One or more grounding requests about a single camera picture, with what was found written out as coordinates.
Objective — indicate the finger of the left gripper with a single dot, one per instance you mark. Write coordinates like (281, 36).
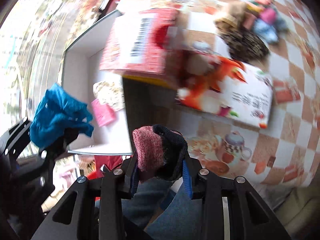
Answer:
(58, 149)
(16, 139)

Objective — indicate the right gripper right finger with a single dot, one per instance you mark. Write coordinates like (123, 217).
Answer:
(191, 177)

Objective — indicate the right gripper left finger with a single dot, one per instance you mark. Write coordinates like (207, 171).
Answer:
(131, 176)

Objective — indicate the pink and black sock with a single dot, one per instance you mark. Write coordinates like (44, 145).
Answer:
(160, 152)

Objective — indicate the pink sponge block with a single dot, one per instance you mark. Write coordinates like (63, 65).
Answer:
(103, 114)

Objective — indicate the white polka dot scrunchie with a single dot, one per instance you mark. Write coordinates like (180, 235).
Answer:
(111, 93)

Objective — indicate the leopard print scrunchie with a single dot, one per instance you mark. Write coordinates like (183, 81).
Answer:
(243, 45)

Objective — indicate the beige knit sock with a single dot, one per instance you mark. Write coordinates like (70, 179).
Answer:
(230, 15)

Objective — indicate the light blue fluffy cloth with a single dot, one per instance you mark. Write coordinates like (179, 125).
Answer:
(269, 33)

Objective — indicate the striped pink knit sock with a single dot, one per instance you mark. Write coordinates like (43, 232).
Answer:
(252, 12)

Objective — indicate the red stool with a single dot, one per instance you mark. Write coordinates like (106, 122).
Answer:
(111, 162)

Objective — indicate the grey white storage box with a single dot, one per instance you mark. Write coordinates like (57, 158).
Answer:
(81, 70)

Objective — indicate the checkered patterned tablecloth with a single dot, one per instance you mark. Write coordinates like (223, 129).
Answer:
(267, 129)

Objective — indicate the white floral package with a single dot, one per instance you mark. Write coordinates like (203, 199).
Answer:
(225, 89)

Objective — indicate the red patterned carton box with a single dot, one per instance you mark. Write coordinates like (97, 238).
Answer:
(146, 46)

